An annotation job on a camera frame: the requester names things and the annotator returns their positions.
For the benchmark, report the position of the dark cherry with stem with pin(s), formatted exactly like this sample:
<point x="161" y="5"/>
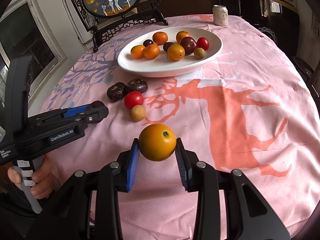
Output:
<point x="147" y="42"/>

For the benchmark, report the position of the round black stool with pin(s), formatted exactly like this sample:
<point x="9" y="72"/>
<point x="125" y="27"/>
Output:
<point x="303" y="68"/>

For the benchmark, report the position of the person's left hand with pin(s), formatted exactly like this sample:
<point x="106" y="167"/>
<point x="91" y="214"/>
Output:
<point x="43" y="177"/>

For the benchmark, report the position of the white oval plate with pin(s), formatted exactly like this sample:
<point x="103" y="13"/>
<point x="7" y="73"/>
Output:
<point x="162" y="65"/>

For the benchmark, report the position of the large bumpy orange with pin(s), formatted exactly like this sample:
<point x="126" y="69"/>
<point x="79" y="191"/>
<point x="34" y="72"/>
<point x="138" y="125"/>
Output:
<point x="151" y="51"/>

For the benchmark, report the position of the smooth orange fruit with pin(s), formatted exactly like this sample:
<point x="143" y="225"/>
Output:
<point x="137" y="52"/>

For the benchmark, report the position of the dark red plum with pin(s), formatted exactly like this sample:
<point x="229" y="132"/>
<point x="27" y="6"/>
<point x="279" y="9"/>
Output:
<point x="189" y="45"/>

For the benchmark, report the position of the greenish yellow round fruit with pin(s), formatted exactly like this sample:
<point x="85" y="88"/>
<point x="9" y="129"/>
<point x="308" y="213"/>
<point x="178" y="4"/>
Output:
<point x="157" y="142"/>

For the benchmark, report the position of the tan longan fruit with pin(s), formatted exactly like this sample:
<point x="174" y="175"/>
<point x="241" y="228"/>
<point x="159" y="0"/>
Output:
<point x="137" y="113"/>
<point x="199" y="53"/>

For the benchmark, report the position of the white beverage can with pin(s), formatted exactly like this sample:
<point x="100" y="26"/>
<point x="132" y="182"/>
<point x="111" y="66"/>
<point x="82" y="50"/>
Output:
<point x="220" y="15"/>

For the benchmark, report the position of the yellow orange round fruit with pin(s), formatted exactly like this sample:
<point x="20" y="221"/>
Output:
<point x="176" y="52"/>

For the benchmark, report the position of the red cherry tomato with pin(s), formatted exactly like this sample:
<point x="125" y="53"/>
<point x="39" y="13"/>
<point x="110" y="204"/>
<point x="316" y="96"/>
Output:
<point x="132" y="99"/>
<point x="203" y="43"/>

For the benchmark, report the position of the pink printed tablecloth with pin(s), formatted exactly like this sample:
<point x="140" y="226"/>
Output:
<point x="247" y="109"/>

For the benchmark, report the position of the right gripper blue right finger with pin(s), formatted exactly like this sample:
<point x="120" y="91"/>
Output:
<point x="186" y="161"/>

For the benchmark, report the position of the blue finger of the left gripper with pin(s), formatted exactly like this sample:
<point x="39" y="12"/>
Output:
<point x="96" y="115"/>
<point x="75" y="110"/>

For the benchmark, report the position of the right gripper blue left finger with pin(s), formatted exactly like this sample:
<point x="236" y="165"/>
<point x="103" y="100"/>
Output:
<point x="128" y="167"/>

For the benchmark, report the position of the mandarin with stem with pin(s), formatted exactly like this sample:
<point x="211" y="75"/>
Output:
<point x="180" y="35"/>

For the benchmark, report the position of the small mandarin orange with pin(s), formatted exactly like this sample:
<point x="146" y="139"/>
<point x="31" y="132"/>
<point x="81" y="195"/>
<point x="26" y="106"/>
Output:
<point x="160" y="37"/>

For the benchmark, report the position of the round deer screen ornament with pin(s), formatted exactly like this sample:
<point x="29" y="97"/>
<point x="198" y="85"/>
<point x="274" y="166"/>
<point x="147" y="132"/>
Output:
<point x="104" y="18"/>

